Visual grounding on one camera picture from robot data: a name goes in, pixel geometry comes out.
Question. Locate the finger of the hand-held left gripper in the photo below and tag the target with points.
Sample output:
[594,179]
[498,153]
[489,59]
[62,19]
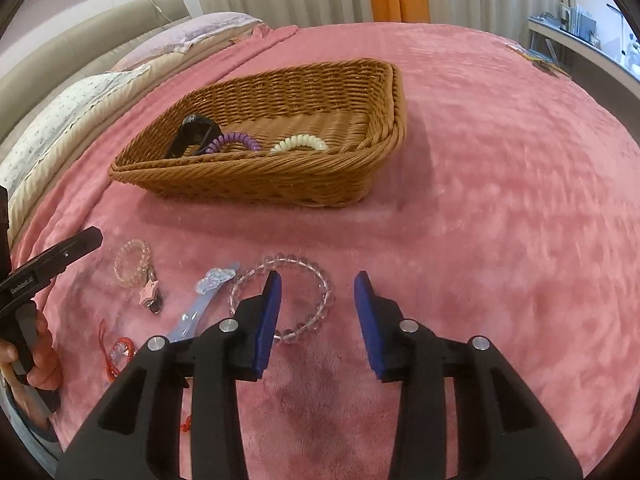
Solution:
[60,256]

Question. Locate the beige quilt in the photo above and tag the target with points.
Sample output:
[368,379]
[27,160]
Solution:
[150,74]

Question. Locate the person's left hand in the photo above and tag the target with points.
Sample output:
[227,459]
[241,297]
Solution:
[46,360]

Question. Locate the white floral pillow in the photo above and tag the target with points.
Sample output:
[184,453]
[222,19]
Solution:
[60,110]

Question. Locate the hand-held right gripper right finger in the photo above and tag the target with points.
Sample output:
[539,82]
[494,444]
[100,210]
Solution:
[367,320]

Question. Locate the beige padded headboard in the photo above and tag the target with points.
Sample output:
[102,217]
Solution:
[75,45]

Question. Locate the grey white desk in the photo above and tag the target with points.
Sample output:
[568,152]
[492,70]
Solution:
[565,42]

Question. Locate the small dark yellow object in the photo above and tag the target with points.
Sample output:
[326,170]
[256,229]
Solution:
[547,66]

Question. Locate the light blue cloud hair clip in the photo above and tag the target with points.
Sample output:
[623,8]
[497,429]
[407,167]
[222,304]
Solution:
[212,280]

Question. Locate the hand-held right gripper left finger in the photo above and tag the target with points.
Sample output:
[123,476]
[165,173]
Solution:
[265,320]

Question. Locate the black hair clip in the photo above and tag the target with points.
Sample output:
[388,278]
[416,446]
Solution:
[192,132]

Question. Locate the brown wicker basket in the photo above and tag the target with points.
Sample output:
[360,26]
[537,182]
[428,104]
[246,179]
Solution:
[300,180]

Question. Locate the grey blue curved object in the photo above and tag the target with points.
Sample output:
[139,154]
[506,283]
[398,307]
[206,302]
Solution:
[30,425]

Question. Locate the pale purple pillow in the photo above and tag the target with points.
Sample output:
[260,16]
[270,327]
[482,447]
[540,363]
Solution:
[200,30]

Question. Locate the books on desk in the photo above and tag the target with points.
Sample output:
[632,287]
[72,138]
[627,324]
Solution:
[580,20]

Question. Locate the pink star clip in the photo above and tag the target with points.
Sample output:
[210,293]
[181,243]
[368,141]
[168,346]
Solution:
[148,296]

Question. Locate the pink fleece blanket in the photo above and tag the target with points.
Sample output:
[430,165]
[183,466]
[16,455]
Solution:
[500,210]

